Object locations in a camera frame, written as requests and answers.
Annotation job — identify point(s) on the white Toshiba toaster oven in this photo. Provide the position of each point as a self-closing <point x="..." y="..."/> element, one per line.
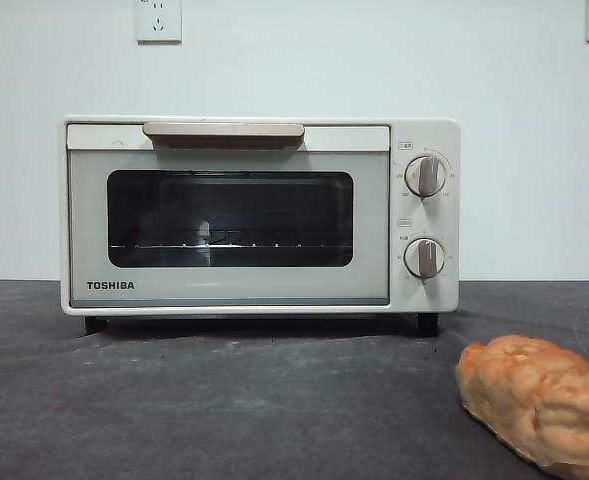
<point x="444" y="220"/>

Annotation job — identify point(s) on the golden bread loaf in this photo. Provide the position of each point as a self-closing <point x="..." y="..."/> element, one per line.
<point x="524" y="395"/>

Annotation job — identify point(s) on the beige oven knob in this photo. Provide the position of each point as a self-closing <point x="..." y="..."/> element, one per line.
<point x="425" y="258"/>
<point x="426" y="176"/>

